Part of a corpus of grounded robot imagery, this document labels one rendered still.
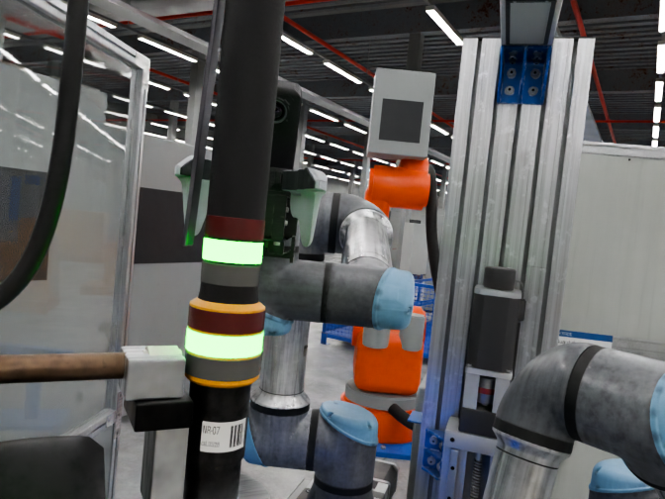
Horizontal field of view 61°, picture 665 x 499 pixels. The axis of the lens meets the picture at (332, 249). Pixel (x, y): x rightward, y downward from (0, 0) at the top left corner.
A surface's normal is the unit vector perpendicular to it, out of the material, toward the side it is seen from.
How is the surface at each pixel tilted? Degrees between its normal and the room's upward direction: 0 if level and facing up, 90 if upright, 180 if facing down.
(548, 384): 79
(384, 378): 90
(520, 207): 90
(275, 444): 91
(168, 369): 90
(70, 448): 39
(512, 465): 75
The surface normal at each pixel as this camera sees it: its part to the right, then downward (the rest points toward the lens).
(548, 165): -0.29, 0.02
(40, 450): 0.55, -0.69
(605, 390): -0.67, -0.41
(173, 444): 0.47, 0.09
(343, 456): -0.04, 0.05
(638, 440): -0.75, 0.27
